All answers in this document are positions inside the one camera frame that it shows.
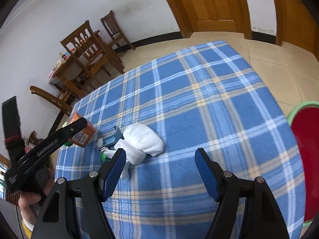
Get person's left hand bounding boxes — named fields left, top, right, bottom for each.
left=18, top=169, right=55, bottom=231

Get white tissue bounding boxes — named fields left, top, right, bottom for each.
left=114, top=122, right=165, bottom=180

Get right wooden door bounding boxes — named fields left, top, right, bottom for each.
left=274, top=0, right=318, bottom=58

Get orange paper carton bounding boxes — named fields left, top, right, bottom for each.
left=67, top=120, right=96, bottom=148

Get wooden dining table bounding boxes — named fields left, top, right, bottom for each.
left=49, top=50, right=89, bottom=99

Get wooden chair by wall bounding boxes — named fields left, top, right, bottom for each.
left=100, top=10, right=136, bottom=52

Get wooden chair near table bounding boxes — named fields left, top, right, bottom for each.
left=60, top=20, right=124, bottom=80

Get yellow sleeve forearm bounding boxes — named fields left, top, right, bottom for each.
left=22, top=219, right=35, bottom=239

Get blue curved plastic toy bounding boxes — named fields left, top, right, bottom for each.
left=102, top=126, right=124, bottom=147

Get left wooden door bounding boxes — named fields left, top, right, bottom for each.
left=166, top=0, right=252, bottom=39

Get items on dining table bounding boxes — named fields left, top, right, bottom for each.
left=48, top=49, right=75, bottom=80

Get wooden door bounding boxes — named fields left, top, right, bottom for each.
left=274, top=0, right=318, bottom=58
left=166, top=0, right=252, bottom=39

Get wooden chair front left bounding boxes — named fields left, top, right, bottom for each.
left=29, top=86, right=72, bottom=116

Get green flower-shaped box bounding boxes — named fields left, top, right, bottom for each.
left=62, top=121, right=73, bottom=147

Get blue plaid tablecloth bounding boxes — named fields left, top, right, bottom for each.
left=56, top=41, right=305, bottom=238

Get red bucket with green rim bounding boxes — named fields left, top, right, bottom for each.
left=287, top=101, right=318, bottom=226

